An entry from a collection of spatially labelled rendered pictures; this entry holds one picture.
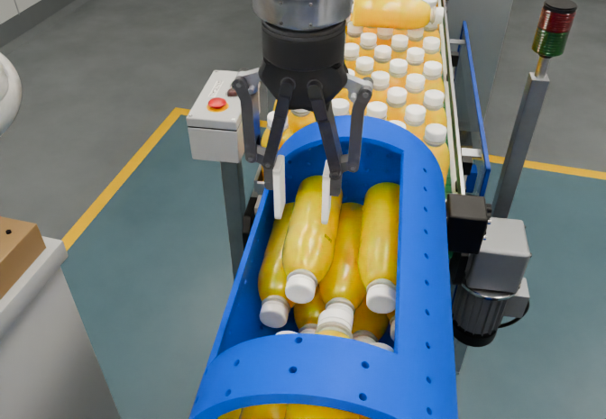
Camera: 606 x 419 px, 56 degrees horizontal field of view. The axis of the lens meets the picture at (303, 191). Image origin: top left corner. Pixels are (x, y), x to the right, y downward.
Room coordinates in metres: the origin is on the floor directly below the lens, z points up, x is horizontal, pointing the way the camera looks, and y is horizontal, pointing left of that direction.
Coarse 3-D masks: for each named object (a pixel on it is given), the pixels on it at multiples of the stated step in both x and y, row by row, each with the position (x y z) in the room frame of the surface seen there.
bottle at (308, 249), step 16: (320, 176) 0.68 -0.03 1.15; (304, 192) 0.65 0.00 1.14; (320, 192) 0.65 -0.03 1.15; (304, 208) 0.61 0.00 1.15; (320, 208) 0.61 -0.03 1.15; (336, 208) 0.63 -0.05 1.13; (304, 224) 0.57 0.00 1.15; (320, 224) 0.58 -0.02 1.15; (336, 224) 0.60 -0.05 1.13; (288, 240) 0.56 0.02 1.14; (304, 240) 0.55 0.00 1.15; (320, 240) 0.55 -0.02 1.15; (288, 256) 0.53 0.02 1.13; (304, 256) 0.52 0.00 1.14; (320, 256) 0.53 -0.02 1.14; (288, 272) 0.52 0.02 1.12; (304, 272) 0.50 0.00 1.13; (320, 272) 0.51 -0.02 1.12
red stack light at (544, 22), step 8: (544, 8) 1.10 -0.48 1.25; (544, 16) 1.09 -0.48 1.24; (552, 16) 1.07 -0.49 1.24; (560, 16) 1.07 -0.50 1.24; (568, 16) 1.07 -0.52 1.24; (544, 24) 1.08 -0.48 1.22; (552, 24) 1.07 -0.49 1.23; (560, 24) 1.07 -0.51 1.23; (568, 24) 1.07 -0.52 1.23; (560, 32) 1.07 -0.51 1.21
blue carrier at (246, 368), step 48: (288, 144) 0.72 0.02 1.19; (384, 144) 0.66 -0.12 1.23; (288, 192) 0.73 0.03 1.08; (432, 192) 0.61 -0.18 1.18; (432, 240) 0.51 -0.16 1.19; (240, 288) 0.50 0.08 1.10; (432, 288) 0.43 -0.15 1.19; (240, 336) 0.46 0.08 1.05; (288, 336) 0.33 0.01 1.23; (336, 336) 0.33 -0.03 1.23; (384, 336) 0.52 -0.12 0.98; (432, 336) 0.36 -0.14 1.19; (240, 384) 0.29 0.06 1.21; (288, 384) 0.28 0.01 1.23; (336, 384) 0.28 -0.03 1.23; (384, 384) 0.28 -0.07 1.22; (432, 384) 0.30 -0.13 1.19
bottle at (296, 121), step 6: (294, 114) 0.97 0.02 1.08; (300, 114) 0.96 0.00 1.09; (306, 114) 0.96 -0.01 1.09; (312, 114) 0.98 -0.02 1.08; (288, 120) 0.97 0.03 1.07; (294, 120) 0.96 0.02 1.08; (300, 120) 0.95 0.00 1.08; (306, 120) 0.96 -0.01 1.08; (312, 120) 0.96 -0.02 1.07; (294, 126) 0.95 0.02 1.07; (300, 126) 0.95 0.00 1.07; (294, 132) 0.95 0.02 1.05
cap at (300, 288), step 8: (288, 280) 0.50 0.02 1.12; (296, 280) 0.49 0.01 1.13; (304, 280) 0.49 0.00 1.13; (312, 280) 0.49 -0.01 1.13; (288, 288) 0.48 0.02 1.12; (296, 288) 0.48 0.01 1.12; (304, 288) 0.48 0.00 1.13; (312, 288) 0.48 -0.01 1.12; (288, 296) 0.48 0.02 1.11; (296, 296) 0.48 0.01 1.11; (304, 296) 0.48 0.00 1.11; (312, 296) 0.48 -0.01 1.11
